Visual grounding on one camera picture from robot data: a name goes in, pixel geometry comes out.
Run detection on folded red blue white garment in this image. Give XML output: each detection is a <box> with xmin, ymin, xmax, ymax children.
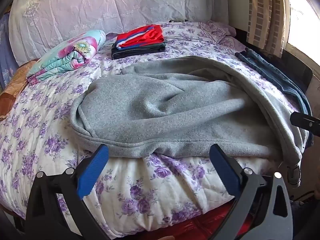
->
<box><xmin>115</xmin><ymin>24</ymin><xmax>164</xmax><ymax>50</ymax></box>

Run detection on purple floral pillow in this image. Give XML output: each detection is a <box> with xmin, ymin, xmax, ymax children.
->
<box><xmin>199</xmin><ymin>21</ymin><xmax>236</xmax><ymax>44</ymax></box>

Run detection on purple floral bed quilt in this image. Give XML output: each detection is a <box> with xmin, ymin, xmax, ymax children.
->
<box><xmin>1</xmin><ymin>22</ymin><xmax>309</xmax><ymax>239</ymax></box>

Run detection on orange brown pillow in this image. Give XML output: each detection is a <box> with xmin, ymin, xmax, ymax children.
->
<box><xmin>0</xmin><ymin>59</ymin><xmax>38</xmax><ymax>121</ymax></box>

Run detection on lilac lace covered headboard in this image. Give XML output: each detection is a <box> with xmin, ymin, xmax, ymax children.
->
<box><xmin>9</xmin><ymin>0</ymin><xmax>228</xmax><ymax>64</ymax></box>

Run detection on blue denim jeans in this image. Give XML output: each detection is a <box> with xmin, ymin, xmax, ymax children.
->
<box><xmin>235</xmin><ymin>48</ymin><xmax>315</xmax><ymax>148</ymax></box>

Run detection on blue patterned cushion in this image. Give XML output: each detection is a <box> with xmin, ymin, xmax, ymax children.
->
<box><xmin>0</xmin><ymin>12</ymin><xmax>19</xmax><ymax>90</ymax></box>

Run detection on folded dark garments stack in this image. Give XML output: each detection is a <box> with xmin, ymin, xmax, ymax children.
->
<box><xmin>111</xmin><ymin>42</ymin><xmax>167</xmax><ymax>60</ymax></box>

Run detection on folded teal pink floral blanket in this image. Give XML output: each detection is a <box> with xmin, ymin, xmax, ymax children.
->
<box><xmin>27</xmin><ymin>30</ymin><xmax>106</xmax><ymax>85</ymax></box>

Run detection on beige brick pattern curtain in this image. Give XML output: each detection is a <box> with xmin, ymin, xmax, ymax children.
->
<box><xmin>247</xmin><ymin>0</ymin><xmax>290</xmax><ymax>58</ymax></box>

